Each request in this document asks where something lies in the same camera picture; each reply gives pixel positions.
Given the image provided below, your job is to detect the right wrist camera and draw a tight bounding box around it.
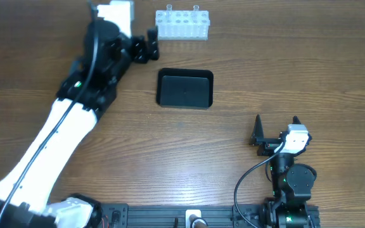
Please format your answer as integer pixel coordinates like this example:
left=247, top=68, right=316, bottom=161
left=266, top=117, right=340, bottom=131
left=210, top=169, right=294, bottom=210
left=280, top=123, right=311, bottom=155

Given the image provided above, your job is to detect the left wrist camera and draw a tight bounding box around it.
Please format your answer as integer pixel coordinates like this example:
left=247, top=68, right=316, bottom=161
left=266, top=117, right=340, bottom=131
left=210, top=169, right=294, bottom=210
left=96, top=0, right=135, bottom=38

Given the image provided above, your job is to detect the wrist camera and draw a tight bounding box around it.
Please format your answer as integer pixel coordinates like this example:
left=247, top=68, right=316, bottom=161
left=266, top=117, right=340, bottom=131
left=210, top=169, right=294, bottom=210
left=280, top=123, right=311, bottom=155
left=96, top=0, right=135, bottom=38

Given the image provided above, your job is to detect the mounting rail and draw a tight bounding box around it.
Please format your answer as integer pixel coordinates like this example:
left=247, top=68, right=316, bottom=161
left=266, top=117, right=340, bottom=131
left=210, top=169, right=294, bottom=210
left=99, top=203, right=321, bottom=228

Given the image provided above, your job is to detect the black tray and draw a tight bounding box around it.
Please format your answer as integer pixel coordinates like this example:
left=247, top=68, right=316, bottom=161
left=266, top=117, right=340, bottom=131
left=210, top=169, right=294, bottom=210
left=155, top=67, right=215, bottom=110

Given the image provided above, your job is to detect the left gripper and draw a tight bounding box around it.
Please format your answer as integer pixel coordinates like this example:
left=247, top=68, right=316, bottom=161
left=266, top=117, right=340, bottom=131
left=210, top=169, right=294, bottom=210
left=130, top=27, right=160, bottom=64

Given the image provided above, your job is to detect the white test tube rack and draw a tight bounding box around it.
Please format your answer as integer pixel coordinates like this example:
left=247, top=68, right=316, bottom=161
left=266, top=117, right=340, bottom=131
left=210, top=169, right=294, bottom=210
left=155, top=9, right=211, bottom=41

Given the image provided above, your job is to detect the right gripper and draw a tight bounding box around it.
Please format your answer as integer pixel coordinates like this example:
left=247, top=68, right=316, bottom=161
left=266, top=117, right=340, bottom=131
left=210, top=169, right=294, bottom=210
left=249, top=114, right=302, bottom=156

